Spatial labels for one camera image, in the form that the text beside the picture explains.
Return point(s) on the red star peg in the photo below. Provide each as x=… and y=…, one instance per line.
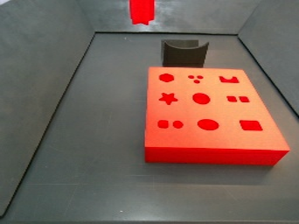
x=141, y=11

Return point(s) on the red shape-sorter block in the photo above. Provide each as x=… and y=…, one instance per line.
x=205, y=118

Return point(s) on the black curved holder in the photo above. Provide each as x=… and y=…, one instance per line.
x=183, y=53

